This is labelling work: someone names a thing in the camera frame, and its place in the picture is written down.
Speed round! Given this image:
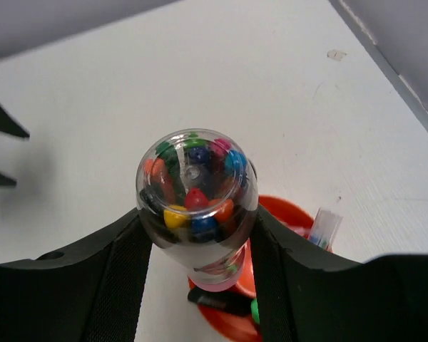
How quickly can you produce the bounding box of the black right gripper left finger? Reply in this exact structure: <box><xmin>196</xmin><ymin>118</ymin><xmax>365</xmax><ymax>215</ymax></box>
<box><xmin>0</xmin><ymin>209</ymin><xmax>152</xmax><ymax>341</ymax></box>

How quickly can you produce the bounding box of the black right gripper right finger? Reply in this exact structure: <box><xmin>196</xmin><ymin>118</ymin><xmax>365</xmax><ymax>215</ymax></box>
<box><xmin>251</xmin><ymin>204</ymin><xmax>428</xmax><ymax>342</ymax></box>

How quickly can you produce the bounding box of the green highlighter marker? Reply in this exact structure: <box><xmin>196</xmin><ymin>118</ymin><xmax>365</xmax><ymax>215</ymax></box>
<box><xmin>250</xmin><ymin>299</ymin><xmax>260</xmax><ymax>325</ymax></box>

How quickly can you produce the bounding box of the yellow highlighter marker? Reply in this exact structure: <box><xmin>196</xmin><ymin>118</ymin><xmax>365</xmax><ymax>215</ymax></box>
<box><xmin>188</xmin><ymin>286</ymin><xmax>253</xmax><ymax>317</ymax></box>

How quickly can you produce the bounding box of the blue gel pen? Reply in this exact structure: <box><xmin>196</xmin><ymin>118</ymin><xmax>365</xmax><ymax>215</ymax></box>
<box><xmin>307</xmin><ymin>208</ymin><xmax>343</xmax><ymax>251</ymax></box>

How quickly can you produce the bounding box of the pink lid marker tube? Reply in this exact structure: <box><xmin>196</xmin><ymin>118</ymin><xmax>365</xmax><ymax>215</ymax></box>
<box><xmin>135</xmin><ymin>128</ymin><xmax>259</xmax><ymax>292</ymax></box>

